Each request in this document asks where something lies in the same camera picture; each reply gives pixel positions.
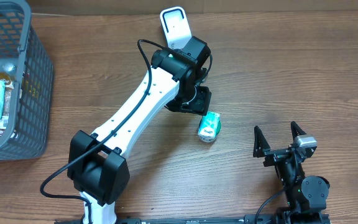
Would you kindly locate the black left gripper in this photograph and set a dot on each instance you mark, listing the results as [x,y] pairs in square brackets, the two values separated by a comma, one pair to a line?
[197,105]

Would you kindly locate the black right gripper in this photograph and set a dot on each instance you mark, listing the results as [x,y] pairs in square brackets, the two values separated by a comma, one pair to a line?
[262,149]

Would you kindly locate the green lid white jar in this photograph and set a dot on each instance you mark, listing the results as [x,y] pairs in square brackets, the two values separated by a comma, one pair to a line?
[209,127]

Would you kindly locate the yellow oil bottle silver cap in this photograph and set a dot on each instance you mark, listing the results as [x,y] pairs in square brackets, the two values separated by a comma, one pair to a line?
[9,66]

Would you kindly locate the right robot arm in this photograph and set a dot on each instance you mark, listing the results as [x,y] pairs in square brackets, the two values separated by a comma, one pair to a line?
[306,195]

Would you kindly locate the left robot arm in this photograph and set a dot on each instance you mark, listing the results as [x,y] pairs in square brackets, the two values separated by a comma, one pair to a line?
[99,169]

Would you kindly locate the white barcode scanner stand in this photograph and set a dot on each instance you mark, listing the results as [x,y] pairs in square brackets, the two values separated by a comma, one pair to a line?
[175,27]

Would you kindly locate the grey plastic mesh basket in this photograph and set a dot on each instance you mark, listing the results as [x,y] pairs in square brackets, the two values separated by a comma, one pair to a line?
[29,111]

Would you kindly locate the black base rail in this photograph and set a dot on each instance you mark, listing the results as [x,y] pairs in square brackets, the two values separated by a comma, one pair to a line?
[247,219]

